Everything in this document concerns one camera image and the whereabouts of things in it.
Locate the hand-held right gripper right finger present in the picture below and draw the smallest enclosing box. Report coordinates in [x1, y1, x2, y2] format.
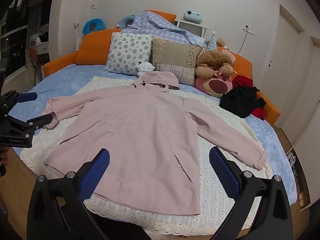
[209, 146, 293, 240]

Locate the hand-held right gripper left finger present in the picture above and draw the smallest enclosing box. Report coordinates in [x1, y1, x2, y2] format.
[27, 148, 118, 240]

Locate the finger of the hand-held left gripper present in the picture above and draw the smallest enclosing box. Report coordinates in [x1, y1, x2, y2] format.
[1, 91, 38, 115]
[7, 114, 54, 135]

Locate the pink hooded jacket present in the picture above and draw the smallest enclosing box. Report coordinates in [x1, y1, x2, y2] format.
[41, 71, 268, 216]

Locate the black and red clothes pile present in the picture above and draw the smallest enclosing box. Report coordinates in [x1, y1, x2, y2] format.
[42, 10, 280, 125]

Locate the person's left hand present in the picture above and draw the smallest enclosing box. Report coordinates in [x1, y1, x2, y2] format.
[0, 147, 11, 168]

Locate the blue bed sheet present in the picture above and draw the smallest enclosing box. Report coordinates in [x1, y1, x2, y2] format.
[12, 64, 298, 203]

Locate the orange chair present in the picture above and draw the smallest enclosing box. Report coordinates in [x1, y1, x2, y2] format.
[29, 47, 38, 67]

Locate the white desk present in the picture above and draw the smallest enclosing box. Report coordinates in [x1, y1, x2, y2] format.
[25, 41, 49, 55]

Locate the red garment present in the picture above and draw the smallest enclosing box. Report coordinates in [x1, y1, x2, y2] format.
[251, 108, 266, 120]
[232, 75, 254, 88]

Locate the white lace blanket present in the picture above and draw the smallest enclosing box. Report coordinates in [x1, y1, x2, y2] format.
[19, 76, 274, 237]

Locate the black garment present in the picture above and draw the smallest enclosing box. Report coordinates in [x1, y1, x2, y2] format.
[219, 86, 266, 118]

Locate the grey curtain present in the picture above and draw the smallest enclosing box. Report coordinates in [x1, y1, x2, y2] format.
[26, 2, 52, 43]

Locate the pink bear plush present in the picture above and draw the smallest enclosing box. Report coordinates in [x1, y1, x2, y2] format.
[195, 74, 234, 98]

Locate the floral pillow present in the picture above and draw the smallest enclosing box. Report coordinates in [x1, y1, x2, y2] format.
[104, 32, 155, 75]

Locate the brown teddy bear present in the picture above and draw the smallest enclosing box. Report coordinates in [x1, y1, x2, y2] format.
[195, 49, 237, 78]

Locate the white door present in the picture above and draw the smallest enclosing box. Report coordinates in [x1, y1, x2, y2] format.
[291, 36, 320, 155]
[260, 4, 300, 130]

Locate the grey neck pillow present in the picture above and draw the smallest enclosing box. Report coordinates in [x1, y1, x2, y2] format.
[119, 15, 137, 28]

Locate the plush with party hat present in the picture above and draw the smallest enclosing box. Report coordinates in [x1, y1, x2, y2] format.
[206, 31, 218, 52]

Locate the small tan teddy bear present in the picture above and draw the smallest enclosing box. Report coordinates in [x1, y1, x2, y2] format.
[216, 38, 229, 50]

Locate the white bedside cabinet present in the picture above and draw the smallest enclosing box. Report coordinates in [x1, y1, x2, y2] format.
[174, 19, 208, 38]

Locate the blue plaid quilt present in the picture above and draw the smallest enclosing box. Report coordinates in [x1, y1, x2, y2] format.
[120, 11, 208, 48]

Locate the teal projector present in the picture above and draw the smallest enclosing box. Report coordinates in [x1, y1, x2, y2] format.
[184, 9, 203, 22]

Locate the white cable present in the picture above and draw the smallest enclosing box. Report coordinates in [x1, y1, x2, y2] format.
[73, 23, 80, 51]

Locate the blue inflatable ring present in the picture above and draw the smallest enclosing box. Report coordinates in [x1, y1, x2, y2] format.
[82, 18, 105, 34]

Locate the black power cable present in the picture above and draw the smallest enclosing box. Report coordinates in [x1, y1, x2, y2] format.
[234, 29, 249, 54]

